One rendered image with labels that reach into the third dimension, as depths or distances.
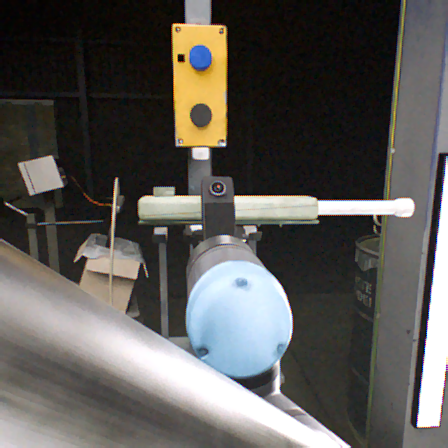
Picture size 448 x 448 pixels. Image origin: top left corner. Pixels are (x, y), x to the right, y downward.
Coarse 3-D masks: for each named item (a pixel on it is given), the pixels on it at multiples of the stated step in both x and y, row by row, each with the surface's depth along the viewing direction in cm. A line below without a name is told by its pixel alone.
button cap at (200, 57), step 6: (192, 48) 81; (198, 48) 81; (204, 48) 81; (192, 54) 81; (198, 54) 81; (204, 54) 81; (210, 54) 82; (192, 60) 81; (198, 60) 81; (204, 60) 81; (210, 60) 82; (192, 66) 82; (198, 66) 82; (204, 66) 82
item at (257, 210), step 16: (160, 192) 63; (144, 208) 61; (160, 208) 62; (176, 208) 62; (192, 208) 62; (240, 208) 63; (256, 208) 63; (272, 208) 64; (288, 208) 64; (304, 208) 64; (320, 208) 66; (336, 208) 66; (352, 208) 66; (368, 208) 67; (384, 208) 67; (400, 208) 67; (144, 224) 62; (256, 224) 66
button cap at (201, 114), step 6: (192, 108) 83; (198, 108) 83; (204, 108) 83; (192, 114) 83; (198, 114) 84; (204, 114) 84; (210, 114) 84; (192, 120) 84; (198, 120) 84; (204, 120) 84; (210, 120) 84
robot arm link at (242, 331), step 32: (224, 256) 37; (192, 288) 35; (224, 288) 31; (256, 288) 31; (192, 320) 31; (224, 320) 31; (256, 320) 31; (288, 320) 32; (192, 352) 35; (224, 352) 31; (256, 352) 31
